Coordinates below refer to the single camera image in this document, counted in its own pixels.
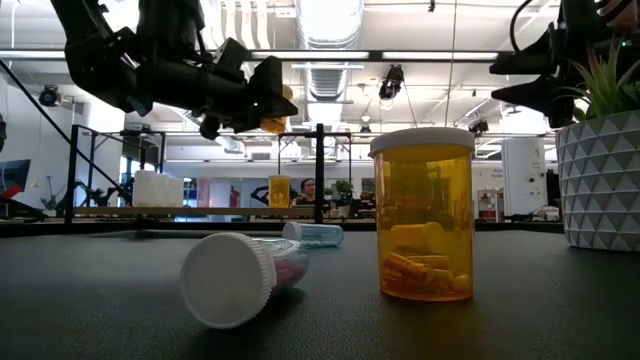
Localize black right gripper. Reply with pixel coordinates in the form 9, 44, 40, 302
488, 0, 601, 130

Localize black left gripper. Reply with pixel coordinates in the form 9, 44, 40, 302
134, 37, 300, 141

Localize orange medicine bottle white cap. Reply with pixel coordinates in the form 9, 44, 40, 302
368, 126, 476, 303
267, 174, 292, 209
258, 83, 295, 135

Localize clear medicine bottle white cap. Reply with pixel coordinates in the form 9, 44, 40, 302
132, 169, 157, 208
149, 172, 172, 208

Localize blue medicine bottle white cap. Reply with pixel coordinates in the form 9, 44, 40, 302
282, 221, 345, 250

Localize light wooden shelf black posts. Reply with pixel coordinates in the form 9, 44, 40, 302
63, 122, 326, 226

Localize person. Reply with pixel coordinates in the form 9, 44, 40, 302
292, 177, 324, 209

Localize green potted plant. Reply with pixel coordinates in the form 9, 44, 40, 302
334, 178, 355, 206

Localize white geometric pot green plant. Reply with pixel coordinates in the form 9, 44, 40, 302
554, 37, 640, 252

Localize rack with red bins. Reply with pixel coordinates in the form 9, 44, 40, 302
477, 187, 504, 221

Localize black table mat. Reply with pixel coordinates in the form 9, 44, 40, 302
0, 228, 640, 360

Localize blue-screen monitor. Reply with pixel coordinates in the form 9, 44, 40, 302
0, 158, 32, 199

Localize silver air duct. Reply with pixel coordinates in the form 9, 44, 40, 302
294, 0, 366, 104

